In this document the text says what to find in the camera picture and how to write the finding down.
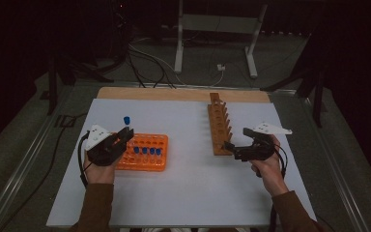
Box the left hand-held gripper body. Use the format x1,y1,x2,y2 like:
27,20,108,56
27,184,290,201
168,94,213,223
84,124,128,167

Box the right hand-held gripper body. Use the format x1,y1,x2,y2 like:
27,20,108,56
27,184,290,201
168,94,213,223
235,121,293,162

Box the wooden test tube rack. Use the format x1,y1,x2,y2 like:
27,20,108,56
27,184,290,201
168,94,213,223
207,92,235,157

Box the orange plastic tube rack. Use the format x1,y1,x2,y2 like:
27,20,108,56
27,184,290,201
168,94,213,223
115,132,169,172

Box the person's left hand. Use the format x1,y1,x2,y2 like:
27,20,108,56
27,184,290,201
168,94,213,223
83,151,118,186

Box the person's right hand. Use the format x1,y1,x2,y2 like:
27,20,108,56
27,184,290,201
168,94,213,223
249,134,290,198

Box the white table mat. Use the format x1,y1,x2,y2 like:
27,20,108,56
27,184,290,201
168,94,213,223
45,98,318,228

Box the black metal stand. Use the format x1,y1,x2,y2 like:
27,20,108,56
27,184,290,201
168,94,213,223
46,51,115,116
260,32,328,129

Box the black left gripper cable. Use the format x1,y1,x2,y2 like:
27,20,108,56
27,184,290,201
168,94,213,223
77,130,94,189

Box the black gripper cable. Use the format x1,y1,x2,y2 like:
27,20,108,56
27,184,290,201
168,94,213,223
77,130,94,189
270,143,290,232

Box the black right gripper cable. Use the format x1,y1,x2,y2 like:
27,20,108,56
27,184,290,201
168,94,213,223
270,143,290,232

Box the thin black floor cable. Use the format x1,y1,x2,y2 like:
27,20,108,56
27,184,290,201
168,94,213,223
0,112,88,232

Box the black floor cables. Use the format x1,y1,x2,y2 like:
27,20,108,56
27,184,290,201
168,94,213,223
127,47,177,90

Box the aluminium floor rail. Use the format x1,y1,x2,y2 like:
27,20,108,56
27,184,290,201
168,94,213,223
0,85,76,232
298,93,371,232

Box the white floor cable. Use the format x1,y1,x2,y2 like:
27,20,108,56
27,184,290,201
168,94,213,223
128,43,225,88

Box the white metal desk frame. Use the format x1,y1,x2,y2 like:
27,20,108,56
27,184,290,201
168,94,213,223
173,0,269,79

